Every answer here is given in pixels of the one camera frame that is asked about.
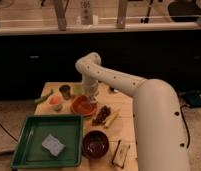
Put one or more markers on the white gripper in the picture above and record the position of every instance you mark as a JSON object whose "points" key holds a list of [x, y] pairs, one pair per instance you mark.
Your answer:
{"points": [[90, 89]]}

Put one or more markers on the orange red bowl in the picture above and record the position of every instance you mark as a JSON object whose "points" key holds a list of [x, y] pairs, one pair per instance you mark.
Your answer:
{"points": [[81, 105]]}

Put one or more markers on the dark brown patterned towel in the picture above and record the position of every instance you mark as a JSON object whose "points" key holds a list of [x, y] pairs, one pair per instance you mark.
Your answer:
{"points": [[102, 115]]}

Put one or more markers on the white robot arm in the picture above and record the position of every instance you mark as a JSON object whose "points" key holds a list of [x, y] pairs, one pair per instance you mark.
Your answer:
{"points": [[158, 123]]}

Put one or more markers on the dark maroon bowl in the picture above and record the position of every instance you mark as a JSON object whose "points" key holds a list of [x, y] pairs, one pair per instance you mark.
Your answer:
{"points": [[95, 144]]}

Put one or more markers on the light green cup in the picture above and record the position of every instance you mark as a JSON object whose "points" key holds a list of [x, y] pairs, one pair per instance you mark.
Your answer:
{"points": [[78, 90]]}

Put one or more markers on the green vegetable toy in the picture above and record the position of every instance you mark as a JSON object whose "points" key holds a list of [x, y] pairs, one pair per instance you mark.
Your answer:
{"points": [[43, 98]]}

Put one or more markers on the grey blue sponge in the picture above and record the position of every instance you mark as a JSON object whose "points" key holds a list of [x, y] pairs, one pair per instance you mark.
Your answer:
{"points": [[53, 145]]}

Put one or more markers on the green plastic tray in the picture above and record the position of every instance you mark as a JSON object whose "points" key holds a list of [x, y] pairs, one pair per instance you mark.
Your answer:
{"points": [[29, 152]]}

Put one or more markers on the dark blue floor device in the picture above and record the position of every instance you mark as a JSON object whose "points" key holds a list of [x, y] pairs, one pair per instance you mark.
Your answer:
{"points": [[193, 99]]}

